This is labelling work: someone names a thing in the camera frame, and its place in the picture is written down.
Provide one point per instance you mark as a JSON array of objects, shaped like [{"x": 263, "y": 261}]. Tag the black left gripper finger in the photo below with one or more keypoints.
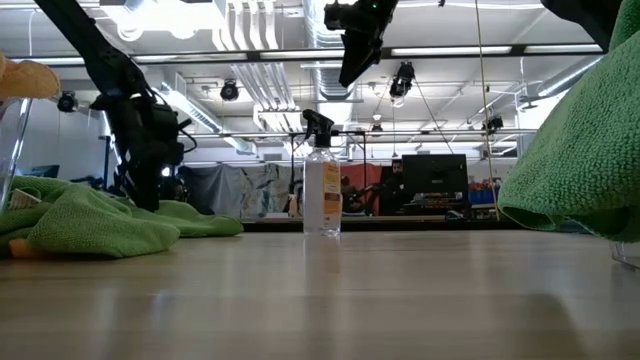
[
  {"x": 148, "y": 190},
  {"x": 127, "y": 182}
]

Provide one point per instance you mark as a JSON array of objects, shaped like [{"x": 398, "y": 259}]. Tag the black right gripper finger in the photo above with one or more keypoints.
[{"x": 357, "y": 55}]

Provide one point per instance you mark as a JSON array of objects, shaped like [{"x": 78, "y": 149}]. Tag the green microfiber towel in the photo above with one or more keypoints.
[
  {"x": 100, "y": 225},
  {"x": 575, "y": 150},
  {"x": 200, "y": 222}
]

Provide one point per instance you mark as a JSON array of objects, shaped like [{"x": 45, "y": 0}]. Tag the orange microfiber towel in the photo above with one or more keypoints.
[
  {"x": 27, "y": 80},
  {"x": 19, "y": 249}
]

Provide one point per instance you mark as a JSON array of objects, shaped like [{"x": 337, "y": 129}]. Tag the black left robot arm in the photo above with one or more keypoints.
[{"x": 90, "y": 50}]

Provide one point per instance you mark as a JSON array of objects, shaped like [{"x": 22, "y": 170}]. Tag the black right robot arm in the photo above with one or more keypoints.
[{"x": 580, "y": 17}]

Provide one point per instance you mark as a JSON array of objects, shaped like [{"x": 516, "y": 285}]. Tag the black ceiling spotlight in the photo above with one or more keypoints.
[
  {"x": 492, "y": 124},
  {"x": 67, "y": 102},
  {"x": 229, "y": 91},
  {"x": 402, "y": 80}
]

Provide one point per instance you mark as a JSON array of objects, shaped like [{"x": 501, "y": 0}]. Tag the grey hanging tarp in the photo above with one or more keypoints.
[{"x": 225, "y": 190}]

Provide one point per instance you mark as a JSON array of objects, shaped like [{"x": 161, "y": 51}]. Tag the long ceiling light bar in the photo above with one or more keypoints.
[{"x": 450, "y": 50}]

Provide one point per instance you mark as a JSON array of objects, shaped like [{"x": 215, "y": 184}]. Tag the white ceiling pipes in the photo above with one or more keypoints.
[{"x": 250, "y": 30}]

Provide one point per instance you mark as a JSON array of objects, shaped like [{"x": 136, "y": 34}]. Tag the red hanging cloth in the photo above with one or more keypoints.
[{"x": 360, "y": 175}]

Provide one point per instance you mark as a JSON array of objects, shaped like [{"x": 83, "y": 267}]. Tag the person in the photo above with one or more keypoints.
[{"x": 396, "y": 187}]

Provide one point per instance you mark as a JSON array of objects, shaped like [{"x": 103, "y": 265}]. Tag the clear spray bottle black trigger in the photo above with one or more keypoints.
[{"x": 322, "y": 190}]

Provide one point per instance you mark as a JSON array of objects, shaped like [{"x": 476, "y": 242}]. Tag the large black monitor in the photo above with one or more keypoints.
[{"x": 435, "y": 172}]

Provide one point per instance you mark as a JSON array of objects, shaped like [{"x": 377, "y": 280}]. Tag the blue storage bin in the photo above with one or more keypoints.
[{"x": 482, "y": 196}]

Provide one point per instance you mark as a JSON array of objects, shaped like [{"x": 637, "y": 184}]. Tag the clear plastic basket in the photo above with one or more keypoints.
[{"x": 625, "y": 257}]

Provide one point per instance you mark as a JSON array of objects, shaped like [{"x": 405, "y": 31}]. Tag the silver ventilation duct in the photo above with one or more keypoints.
[
  {"x": 570, "y": 77},
  {"x": 315, "y": 30}
]

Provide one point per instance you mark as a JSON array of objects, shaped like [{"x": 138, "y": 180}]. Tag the black horizontal rail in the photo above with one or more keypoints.
[{"x": 450, "y": 132}]

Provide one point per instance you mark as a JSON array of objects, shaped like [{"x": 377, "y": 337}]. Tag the black aluminium table frame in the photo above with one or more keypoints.
[{"x": 400, "y": 225}]

